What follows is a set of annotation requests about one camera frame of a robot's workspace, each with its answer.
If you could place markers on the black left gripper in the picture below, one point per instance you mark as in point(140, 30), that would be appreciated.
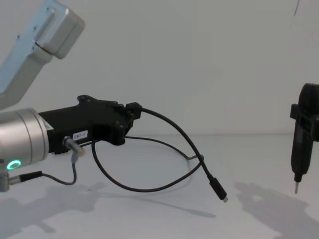
point(72, 119)

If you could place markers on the white table cloth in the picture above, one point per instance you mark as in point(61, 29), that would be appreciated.
point(159, 221)

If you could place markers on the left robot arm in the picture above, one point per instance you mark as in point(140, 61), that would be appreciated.
point(27, 132)

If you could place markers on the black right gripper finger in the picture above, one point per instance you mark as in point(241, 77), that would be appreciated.
point(307, 127)

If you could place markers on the white backdrop curtain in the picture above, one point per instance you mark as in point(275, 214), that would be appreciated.
point(174, 62)

